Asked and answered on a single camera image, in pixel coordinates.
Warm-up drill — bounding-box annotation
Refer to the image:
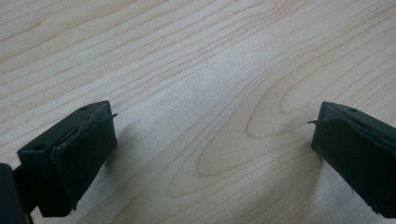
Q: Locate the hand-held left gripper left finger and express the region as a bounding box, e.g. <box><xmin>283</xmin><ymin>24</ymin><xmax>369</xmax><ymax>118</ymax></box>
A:
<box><xmin>17</xmin><ymin>100</ymin><xmax>119</xmax><ymax>218</ymax></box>

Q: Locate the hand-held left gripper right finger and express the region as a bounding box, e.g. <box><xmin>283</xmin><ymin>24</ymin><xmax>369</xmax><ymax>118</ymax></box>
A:
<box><xmin>307</xmin><ymin>101</ymin><xmax>396</xmax><ymax>219</ymax></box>

